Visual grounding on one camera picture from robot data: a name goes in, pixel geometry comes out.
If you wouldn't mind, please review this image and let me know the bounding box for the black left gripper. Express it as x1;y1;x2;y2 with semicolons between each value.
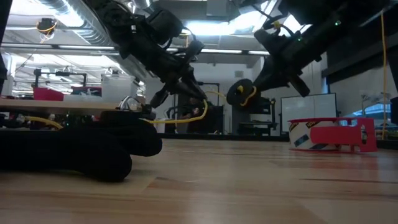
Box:
119;17;208;109

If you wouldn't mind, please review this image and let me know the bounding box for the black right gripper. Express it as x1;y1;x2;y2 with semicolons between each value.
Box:
226;27;323;106

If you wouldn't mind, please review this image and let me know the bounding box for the yellow cord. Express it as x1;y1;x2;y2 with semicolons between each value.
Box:
24;85;258;130

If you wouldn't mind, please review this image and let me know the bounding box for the whiteboard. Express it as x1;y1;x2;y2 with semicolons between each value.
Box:
280;92;338;133

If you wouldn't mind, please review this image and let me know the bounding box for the black cabinet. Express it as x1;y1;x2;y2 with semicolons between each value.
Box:
231;95;277;136

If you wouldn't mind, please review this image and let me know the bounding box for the clear curved plastic piece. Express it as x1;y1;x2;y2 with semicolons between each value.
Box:
118;95;147;113

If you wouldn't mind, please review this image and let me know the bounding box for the printed packing tape roll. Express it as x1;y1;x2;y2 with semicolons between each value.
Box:
288;119;340;152

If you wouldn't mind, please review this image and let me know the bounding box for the white plastic container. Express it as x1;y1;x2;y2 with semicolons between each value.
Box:
101;73;139;103

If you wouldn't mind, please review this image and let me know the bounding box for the red tape dispenser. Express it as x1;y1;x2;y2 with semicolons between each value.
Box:
287;117;379;154

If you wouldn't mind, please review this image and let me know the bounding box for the black rig beam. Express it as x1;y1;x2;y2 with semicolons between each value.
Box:
322;30;398;85

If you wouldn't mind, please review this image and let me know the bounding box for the white lamp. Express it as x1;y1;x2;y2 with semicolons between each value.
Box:
359;90;391;118

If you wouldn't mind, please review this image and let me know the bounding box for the black rounded bulky object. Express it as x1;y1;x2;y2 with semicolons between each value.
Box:
0;110;163;184

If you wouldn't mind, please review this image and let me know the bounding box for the bright red bin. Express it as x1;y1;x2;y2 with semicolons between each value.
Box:
33;87;65;101

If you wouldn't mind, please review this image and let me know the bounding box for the wooden bench top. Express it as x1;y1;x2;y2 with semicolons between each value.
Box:
0;98;125;116

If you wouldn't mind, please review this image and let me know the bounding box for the left arm wrist camera box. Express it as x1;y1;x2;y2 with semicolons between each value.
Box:
146;7;184;44

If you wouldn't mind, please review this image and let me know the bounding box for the yellow hanging cable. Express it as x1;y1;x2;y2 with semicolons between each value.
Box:
379;11;389;141

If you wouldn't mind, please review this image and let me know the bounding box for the black pipe frame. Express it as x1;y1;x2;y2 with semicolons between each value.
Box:
32;68;88;88

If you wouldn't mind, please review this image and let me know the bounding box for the ceiling cord reel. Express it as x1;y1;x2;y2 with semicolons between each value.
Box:
35;17;58;35

